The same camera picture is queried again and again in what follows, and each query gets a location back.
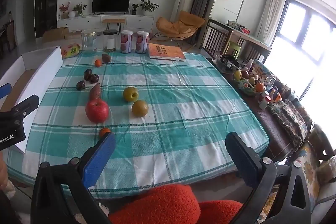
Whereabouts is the small orange tangerine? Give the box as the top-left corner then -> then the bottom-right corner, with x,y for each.
94,60 -> 101,67
99,127 -> 111,138

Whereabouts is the red apple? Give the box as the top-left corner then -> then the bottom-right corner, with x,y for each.
85,99 -> 109,124

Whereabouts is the dark water chestnut three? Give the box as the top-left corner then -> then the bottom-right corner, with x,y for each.
76,80 -> 86,91

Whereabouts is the dark water chestnut one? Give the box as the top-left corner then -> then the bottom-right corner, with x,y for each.
83,69 -> 92,81

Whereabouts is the long purple sweet potato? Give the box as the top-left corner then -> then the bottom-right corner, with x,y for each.
89,83 -> 101,101

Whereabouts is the dark water chestnut two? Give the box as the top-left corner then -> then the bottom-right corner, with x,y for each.
89,74 -> 100,84

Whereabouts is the green apple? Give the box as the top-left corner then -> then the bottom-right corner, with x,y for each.
122,86 -> 139,102

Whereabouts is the dark sweet potato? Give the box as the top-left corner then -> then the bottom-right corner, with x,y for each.
101,53 -> 112,63

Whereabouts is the white cardboard box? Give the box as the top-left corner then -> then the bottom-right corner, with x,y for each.
1,47 -> 63,153

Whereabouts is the fruit pattern pouch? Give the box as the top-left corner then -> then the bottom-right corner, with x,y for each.
61,44 -> 80,59

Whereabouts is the fruit bowl on side table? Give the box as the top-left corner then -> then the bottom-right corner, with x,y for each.
233,71 -> 265,97

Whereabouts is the cardboard box on floor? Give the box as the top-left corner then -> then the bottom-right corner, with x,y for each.
42,27 -> 68,43

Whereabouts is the red fleece sleeve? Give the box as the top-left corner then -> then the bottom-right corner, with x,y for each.
108,184 -> 243,224

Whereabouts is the teal white plaid tablecloth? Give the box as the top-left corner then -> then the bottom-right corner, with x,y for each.
4,51 -> 269,198

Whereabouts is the red flower vase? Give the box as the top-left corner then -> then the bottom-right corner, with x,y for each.
59,2 -> 70,19

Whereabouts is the empty glass jar gold lid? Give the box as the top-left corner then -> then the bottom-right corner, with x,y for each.
81,30 -> 96,51

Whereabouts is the clear jar black lid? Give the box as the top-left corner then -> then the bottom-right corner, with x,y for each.
102,30 -> 117,52

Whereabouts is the left red white can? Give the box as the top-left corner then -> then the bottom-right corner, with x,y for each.
120,30 -> 133,53

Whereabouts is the red white can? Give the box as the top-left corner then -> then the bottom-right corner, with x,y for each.
120,30 -> 133,53
135,31 -> 149,54

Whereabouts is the small wooden stool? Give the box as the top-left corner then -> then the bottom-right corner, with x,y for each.
102,18 -> 126,35

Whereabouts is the dark wooden chair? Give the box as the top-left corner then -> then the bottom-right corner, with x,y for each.
201,18 -> 234,57

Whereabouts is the black television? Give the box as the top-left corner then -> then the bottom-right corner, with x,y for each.
91,0 -> 130,14

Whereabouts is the orange book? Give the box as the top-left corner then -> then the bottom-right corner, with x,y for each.
147,43 -> 186,61

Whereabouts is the right red white can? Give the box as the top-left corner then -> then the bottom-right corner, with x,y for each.
135,31 -> 149,54

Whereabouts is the white tv cabinet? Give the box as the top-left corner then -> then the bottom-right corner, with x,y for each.
57,14 -> 154,32

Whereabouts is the orange lounge chair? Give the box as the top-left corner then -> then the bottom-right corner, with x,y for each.
156,10 -> 206,41

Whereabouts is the potted green plant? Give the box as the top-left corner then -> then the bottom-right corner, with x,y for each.
139,0 -> 159,16

